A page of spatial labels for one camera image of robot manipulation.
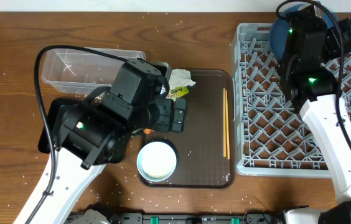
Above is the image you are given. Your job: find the large blue plate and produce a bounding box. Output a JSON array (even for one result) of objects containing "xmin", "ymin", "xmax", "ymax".
[{"xmin": 269, "ymin": 2, "xmax": 340, "ymax": 62}]

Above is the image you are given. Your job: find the clear plastic bin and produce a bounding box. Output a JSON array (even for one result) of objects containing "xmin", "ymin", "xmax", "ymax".
[{"xmin": 40, "ymin": 45, "xmax": 147, "ymax": 96}]

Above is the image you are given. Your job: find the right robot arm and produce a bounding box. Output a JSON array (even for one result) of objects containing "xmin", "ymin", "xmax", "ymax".
[{"xmin": 277, "ymin": 1, "xmax": 351, "ymax": 223}]

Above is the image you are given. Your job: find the crumpled white tissue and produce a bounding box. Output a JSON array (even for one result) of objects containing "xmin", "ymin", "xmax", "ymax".
[{"xmin": 169, "ymin": 69, "xmax": 196, "ymax": 89}]

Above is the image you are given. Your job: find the left wooden chopstick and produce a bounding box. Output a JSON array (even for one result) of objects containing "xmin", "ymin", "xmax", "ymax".
[{"xmin": 223, "ymin": 88, "xmax": 227, "ymax": 157}]

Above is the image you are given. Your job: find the dark brown serving tray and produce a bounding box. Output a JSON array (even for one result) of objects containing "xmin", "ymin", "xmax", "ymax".
[{"xmin": 141, "ymin": 70, "xmax": 235, "ymax": 189}]

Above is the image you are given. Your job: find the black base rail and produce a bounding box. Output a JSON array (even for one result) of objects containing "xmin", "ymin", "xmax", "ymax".
[{"xmin": 65, "ymin": 212, "xmax": 284, "ymax": 224}]

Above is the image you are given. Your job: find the orange carrot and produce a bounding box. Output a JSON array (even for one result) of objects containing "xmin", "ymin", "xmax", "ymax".
[{"xmin": 143, "ymin": 129, "xmax": 153, "ymax": 134}]

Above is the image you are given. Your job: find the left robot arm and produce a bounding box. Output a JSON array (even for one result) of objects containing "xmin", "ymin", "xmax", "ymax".
[{"xmin": 15, "ymin": 58, "xmax": 187, "ymax": 223}]

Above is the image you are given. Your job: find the right wooden chopstick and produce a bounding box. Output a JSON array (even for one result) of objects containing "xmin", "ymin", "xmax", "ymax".
[{"xmin": 225, "ymin": 90, "xmax": 230, "ymax": 160}]

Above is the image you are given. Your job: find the light blue rice bowl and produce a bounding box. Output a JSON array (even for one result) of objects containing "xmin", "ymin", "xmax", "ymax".
[{"xmin": 136, "ymin": 141, "xmax": 177, "ymax": 182}]

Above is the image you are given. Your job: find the wooden chopstick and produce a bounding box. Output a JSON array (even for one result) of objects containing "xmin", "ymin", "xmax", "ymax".
[
  {"xmin": 225, "ymin": 90, "xmax": 230, "ymax": 160},
  {"xmin": 223, "ymin": 88, "xmax": 227, "ymax": 157}
]

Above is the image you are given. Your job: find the grey dishwasher rack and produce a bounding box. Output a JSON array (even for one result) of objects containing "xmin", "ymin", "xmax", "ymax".
[{"xmin": 231, "ymin": 23, "xmax": 351, "ymax": 179}]

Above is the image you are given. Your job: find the green snack wrapper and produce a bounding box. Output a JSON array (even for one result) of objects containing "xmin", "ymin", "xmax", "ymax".
[{"xmin": 166, "ymin": 86, "xmax": 189, "ymax": 101}]

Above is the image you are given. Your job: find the black plastic tray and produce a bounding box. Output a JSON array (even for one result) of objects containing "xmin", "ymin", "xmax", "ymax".
[{"xmin": 37, "ymin": 97, "xmax": 133, "ymax": 164}]

